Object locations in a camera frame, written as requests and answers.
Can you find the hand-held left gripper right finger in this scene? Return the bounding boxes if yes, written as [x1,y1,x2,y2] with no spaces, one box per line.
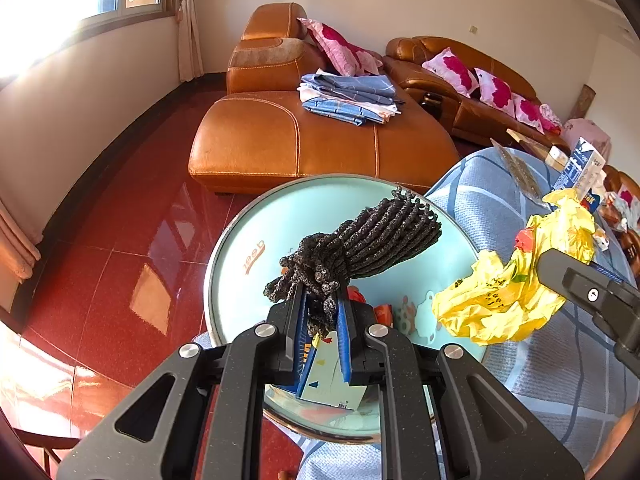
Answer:
[336,296,586,480]

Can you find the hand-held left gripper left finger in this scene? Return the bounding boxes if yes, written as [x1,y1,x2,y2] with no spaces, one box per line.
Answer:
[57,287,308,480]

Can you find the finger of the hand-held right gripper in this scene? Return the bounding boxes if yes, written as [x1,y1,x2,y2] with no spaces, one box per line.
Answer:
[536,248,623,317]
[587,259,626,283]

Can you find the crushed blue white carton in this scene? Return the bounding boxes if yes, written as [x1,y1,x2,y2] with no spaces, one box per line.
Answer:
[295,332,368,411]

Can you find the red plastic bag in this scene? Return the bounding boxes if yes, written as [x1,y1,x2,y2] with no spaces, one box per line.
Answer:
[347,287,393,323]

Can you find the yellow plastic bag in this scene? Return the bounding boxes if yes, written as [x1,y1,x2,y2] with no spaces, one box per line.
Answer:
[432,189,597,346]

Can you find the dark knitted cloth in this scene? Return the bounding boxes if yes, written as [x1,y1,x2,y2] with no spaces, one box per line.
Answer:
[263,186,443,336]

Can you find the mint green trash bin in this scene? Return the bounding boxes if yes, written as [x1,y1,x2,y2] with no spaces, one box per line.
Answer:
[202,174,488,445]

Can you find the person's right forearm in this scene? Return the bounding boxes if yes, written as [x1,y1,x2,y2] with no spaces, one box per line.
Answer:
[590,400,638,478]

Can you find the brown leather armchair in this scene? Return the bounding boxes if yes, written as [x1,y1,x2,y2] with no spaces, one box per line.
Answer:
[600,165,640,266]

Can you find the crumpled cloth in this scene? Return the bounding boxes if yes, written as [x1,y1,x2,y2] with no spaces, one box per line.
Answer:
[607,185,640,233]

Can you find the blue orange snack box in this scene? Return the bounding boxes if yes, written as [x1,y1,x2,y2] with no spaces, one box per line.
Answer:
[582,172,606,213]

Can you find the blue checked tablecloth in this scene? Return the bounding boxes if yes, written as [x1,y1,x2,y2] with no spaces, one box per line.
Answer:
[192,147,640,480]

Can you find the tall blue white carton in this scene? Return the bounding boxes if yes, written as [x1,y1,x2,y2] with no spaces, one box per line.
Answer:
[552,137,606,201]

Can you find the flat clear packet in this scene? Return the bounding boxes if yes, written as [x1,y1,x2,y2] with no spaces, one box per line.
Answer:
[490,138,546,206]

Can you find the pink cloth covered chair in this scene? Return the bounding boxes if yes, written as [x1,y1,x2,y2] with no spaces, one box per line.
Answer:
[562,118,612,158]

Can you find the glass coffee table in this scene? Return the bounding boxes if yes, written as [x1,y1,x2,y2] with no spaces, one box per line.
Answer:
[507,127,571,168]

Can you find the small pink floral cushion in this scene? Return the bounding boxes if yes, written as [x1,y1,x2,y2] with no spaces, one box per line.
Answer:
[537,103,563,135]

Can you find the brown leather chaise sofa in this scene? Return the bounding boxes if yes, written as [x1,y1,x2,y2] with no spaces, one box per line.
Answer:
[187,2,461,196]

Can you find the folded blue bedsheets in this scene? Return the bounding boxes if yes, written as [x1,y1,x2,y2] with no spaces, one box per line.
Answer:
[298,72,405,128]

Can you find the beige curtain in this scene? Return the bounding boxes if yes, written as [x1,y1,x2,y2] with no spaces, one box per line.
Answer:
[0,195,42,281]
[172,0,205,82]

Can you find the window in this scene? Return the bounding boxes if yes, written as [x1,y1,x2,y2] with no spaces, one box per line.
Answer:
[0,0,168,81]

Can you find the wooden chair frame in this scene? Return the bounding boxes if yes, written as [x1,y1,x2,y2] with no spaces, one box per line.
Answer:
[10,427,81,466]

